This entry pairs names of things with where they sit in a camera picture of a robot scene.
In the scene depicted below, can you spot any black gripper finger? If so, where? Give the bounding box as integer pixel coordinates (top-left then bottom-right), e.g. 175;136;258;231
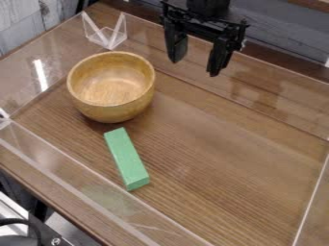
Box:
163;19;187;63
207;37;234;77

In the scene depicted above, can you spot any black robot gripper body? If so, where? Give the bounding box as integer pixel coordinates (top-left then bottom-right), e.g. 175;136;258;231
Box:
160;0;249;51

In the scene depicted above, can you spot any brown wooden bowl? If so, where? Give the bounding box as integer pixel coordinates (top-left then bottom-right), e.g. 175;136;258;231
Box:
67;51;155;123

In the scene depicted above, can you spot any green rectangular block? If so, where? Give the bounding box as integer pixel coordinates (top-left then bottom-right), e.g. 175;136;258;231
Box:
104;128;150;191

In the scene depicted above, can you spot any clear acrylic corner bracket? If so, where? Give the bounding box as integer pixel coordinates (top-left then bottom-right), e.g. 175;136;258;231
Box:
82;12;127;50

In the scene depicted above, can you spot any clear acrylic tray wall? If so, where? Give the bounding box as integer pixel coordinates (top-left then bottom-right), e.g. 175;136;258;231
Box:
0;109;213;246

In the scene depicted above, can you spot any black metal table bracket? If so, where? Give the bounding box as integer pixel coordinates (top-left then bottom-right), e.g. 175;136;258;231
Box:
28;214;75;246

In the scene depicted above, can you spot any black cable under table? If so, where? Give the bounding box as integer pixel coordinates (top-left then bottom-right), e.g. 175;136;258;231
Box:
0;218;44;246

